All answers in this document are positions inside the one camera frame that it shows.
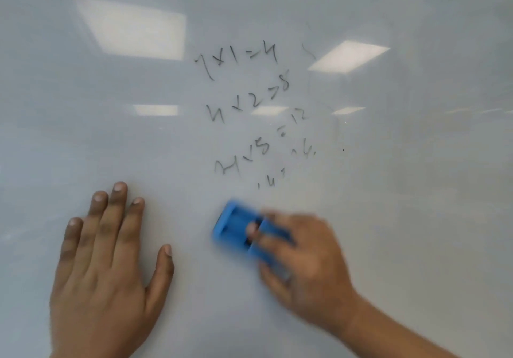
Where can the person's right hand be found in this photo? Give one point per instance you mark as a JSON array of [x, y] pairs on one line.
[[316, 265]]

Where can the person's left hand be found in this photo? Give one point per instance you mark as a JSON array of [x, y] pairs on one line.
[[100, 297]]

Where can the person's right thumb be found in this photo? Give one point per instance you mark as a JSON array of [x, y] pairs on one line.
[[274, 283]]

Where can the person's left little finger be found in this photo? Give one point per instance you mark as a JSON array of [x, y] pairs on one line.
[[70, 249]]

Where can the person's left thumb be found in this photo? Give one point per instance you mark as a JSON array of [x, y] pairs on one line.
[[160, 277]]

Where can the person's left middle finger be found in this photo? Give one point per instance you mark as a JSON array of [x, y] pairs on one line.
[[114, 221]]

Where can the blue whiteboard eraser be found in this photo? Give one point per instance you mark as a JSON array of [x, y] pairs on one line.
[[234, 225]]

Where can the person's right forearm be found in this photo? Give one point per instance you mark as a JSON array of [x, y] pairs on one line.
[[400, 329]]

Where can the white whiteboard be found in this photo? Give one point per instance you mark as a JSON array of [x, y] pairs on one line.
[[408, 193]]

